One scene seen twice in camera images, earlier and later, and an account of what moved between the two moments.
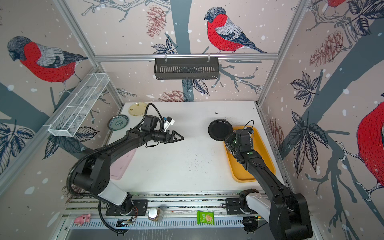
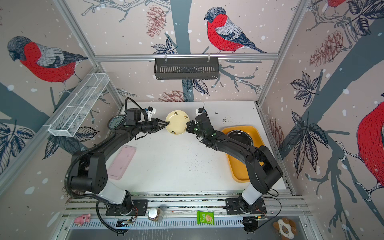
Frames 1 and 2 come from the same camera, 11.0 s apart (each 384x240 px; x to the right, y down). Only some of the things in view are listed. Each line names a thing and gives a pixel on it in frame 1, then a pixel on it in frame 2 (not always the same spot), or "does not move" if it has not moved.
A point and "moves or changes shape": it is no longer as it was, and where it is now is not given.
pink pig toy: x=80 y=220 does not move
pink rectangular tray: x=118 y=169 does not move
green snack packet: x=205 y=217 does not move
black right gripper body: x=232 y=140 to x=198 y=131
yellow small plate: x=137 y=108 moves or changes shape
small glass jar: x=155 y=214 does not move
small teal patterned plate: x=117 y=122 does not move
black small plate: x=219 y=129 moves or changes shape
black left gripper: x=167 y=140 to x=164 y=124
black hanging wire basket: x=186 y=68 does not move
